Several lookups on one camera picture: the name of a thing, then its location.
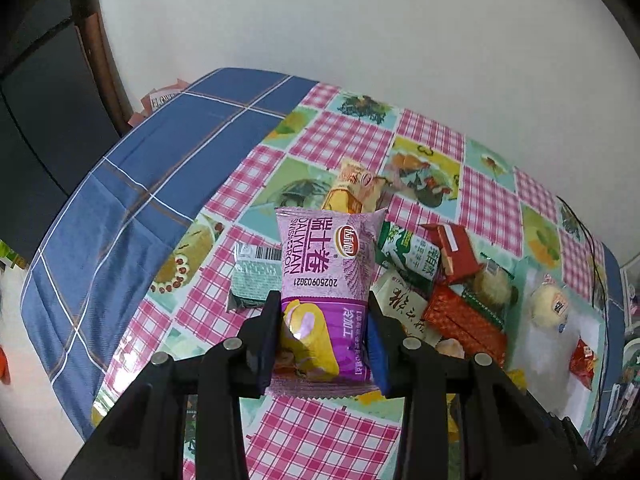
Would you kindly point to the pink printed papers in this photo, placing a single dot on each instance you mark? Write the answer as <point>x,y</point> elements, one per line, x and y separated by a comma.
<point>157,100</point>

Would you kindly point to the green white snack packet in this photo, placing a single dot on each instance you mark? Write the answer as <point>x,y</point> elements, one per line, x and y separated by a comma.
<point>410,255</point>

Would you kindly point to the round pastry green wrapper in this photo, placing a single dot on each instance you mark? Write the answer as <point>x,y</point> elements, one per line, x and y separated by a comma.
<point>492,287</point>

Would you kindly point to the clear plastic tray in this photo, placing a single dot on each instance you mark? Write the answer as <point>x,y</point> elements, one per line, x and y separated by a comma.
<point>545,360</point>

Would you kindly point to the orange yellow snack packet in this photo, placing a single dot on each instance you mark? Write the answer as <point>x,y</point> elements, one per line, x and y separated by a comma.
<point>350,190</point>

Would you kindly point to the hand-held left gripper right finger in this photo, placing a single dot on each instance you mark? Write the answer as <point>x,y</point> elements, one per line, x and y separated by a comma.
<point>378,360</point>

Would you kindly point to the orange plastic bag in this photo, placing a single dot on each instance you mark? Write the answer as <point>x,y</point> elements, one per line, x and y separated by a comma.
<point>3,365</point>

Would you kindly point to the green barcode snack packet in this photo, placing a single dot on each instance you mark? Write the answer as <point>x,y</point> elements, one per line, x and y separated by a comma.
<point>255,275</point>

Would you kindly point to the dark cabinet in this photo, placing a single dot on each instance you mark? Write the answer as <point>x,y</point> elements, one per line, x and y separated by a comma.
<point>40,110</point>

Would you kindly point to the red snack box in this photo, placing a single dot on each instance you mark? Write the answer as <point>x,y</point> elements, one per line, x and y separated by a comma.
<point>455,252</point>

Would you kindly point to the small red snack packet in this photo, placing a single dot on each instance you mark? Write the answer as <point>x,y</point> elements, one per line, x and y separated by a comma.
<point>584,362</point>

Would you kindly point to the blue plaid cloth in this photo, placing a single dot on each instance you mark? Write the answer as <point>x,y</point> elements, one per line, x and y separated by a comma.
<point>150,160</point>

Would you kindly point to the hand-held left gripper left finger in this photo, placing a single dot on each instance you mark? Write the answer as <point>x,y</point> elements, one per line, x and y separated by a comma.
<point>265,360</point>

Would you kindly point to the purple snack packet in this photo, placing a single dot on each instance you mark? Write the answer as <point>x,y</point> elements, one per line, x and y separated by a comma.
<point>320,270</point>

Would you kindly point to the green printed bag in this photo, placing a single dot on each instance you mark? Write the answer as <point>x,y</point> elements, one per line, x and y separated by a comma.
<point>10,255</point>

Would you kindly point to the red patterned snack packet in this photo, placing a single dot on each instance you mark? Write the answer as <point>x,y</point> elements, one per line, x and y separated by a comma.
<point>465,325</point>

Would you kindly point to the wrapped round yellow pastry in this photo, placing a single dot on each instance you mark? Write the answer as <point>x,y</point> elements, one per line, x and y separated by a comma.
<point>545,305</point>

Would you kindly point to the cream calligraphy snack packet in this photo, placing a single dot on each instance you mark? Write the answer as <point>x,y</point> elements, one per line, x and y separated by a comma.
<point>400,305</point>

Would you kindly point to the brown wooden frame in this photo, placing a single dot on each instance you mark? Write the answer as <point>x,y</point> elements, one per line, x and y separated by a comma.
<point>95,35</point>

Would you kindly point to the peach pastry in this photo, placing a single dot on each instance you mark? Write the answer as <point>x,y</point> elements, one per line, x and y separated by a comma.
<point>450,347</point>

